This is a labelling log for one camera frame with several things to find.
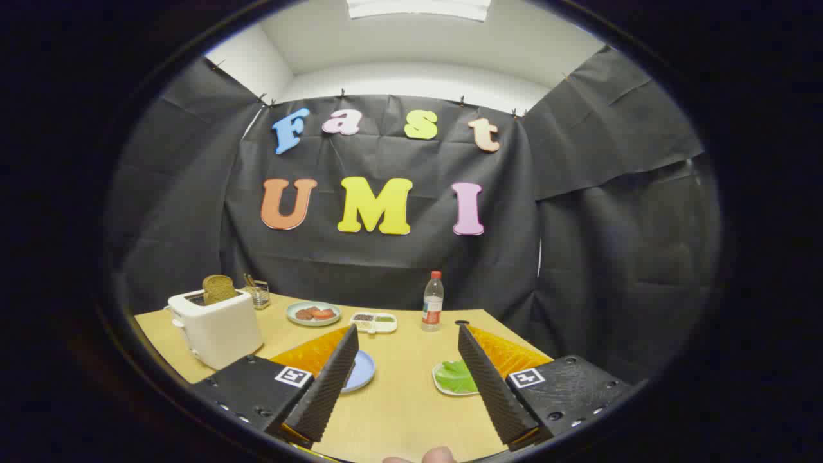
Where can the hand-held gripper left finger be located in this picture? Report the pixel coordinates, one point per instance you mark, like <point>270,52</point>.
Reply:
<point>325,392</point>

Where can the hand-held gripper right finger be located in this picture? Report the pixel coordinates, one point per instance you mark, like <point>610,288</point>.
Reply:
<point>492,392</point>

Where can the brown bread slice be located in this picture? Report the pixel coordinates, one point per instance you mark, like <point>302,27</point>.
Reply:
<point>218,289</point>

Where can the blue plate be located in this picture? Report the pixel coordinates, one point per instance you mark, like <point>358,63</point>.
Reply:
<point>361,373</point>

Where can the small white dish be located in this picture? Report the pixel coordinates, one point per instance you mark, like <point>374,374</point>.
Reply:
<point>436,379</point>

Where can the pale green plate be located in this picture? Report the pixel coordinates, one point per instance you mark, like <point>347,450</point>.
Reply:
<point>321,323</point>

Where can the red tomato slice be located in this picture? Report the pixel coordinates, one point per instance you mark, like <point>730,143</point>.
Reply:
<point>323,314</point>

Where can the brown meat slice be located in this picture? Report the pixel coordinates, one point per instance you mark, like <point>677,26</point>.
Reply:
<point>303,314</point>

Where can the white divided condiment dish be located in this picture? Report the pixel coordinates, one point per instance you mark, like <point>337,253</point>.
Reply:
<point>373,326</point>

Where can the clear red-capped plastic bottle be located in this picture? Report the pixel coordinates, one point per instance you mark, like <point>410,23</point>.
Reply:
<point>432,308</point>

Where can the white toaster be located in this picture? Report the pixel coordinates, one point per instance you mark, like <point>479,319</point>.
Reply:
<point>218,334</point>

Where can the black backdrop cloth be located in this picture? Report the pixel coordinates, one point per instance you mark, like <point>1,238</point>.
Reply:
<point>386,270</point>

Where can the ceiling light panel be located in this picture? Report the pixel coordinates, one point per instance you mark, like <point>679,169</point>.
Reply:
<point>418,8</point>

